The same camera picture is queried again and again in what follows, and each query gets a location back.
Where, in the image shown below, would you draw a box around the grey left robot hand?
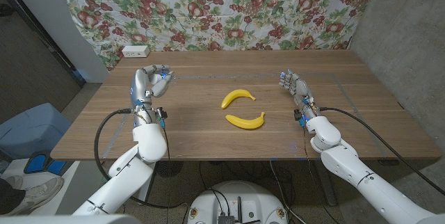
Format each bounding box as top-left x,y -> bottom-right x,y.
131,64 -> 175,109

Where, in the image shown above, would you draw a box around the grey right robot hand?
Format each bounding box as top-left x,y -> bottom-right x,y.
277,70 -> 316,115

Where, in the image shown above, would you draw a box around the yellow toy banana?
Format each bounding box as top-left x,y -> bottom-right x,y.
225,111 -> 266,130
220,89 -> 257,110

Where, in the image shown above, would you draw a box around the white power strip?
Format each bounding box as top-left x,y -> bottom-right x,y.
121,45 -> 151,58

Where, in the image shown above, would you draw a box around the black round fan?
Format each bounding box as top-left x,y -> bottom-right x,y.
156,161 -> 184,179

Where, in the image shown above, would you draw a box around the floral fruit print backdrop cloth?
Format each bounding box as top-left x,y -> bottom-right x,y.
48,0 -> 382,72

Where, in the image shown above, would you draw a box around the grey table leg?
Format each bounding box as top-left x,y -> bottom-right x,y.
314,160 -> 339,207

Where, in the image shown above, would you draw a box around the blue-grey storage box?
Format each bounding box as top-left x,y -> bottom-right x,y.
0,102 -> 72,161

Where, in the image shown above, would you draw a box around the white robot torso base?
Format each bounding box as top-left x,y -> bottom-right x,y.
187,181 -> 289,224

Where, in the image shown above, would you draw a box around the blue padded black object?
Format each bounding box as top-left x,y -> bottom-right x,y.
23,152 -> 67,176

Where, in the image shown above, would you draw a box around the grey sneaker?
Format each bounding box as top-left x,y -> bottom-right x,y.
10,176 -> 65,216
2,174 -> 24,190

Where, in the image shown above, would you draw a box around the white floor board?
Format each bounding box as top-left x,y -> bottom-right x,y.
0,157 -> 81,217

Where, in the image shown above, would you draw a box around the white robot chest panel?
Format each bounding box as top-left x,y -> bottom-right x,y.
0,214 -> 142,224

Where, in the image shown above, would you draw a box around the dark trouser leg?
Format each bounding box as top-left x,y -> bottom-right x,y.
0,178 -> 26,214

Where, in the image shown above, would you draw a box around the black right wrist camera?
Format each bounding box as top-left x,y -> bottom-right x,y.
293,109 -> 306,127

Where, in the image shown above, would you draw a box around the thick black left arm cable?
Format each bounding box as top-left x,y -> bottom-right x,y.
93,108 -> 188,209

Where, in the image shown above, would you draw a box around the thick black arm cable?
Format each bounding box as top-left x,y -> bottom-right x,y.
93,108 -> 188,209
318,106 -> 445,197

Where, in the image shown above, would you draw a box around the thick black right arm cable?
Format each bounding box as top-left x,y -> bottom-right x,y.
318,106 -> 445,197

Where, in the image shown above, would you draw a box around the black door frame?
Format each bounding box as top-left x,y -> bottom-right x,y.
0,0 -> 87,86

